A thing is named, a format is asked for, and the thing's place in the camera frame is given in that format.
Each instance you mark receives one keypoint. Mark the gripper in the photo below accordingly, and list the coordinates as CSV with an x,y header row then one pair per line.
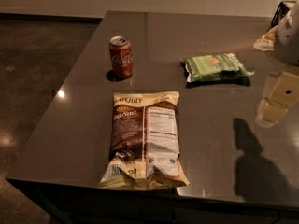
x,y
289,36

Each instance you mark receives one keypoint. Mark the brown chip bag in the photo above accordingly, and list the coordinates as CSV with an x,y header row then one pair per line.
x,y
144,148

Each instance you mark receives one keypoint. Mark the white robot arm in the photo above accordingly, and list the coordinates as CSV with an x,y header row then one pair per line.
x,y
281,43

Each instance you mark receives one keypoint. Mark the pale crumpled snack bag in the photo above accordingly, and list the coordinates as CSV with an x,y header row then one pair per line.
x,y
267,41

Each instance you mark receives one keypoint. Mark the green jalapeno chip bag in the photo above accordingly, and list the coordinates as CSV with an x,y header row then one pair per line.
x,y
216,67

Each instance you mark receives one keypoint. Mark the red Coca-Cola can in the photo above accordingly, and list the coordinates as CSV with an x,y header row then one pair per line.
x,y
121,57

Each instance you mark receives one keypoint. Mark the black wire basket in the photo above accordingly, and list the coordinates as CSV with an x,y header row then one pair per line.
x,y
282,10

